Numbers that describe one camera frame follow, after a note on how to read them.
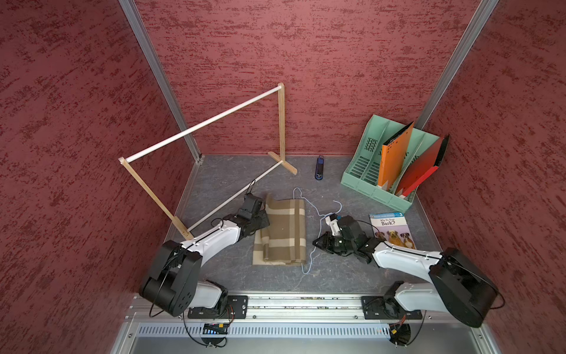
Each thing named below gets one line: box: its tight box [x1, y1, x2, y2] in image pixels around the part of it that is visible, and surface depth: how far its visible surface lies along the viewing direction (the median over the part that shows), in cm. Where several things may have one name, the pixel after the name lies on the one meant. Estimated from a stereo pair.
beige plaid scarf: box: [252, 193, 307, 267], surface depth 89 cm
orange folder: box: [377, 120, 415, 186], surface depth 89 cm
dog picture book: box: [368, 212, 417, 250], surface depth 94 cm
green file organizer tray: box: [340, 114, 440, 211], surface depth 103 cm
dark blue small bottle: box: [314, 154, 325, 180], surface depth 120 cm
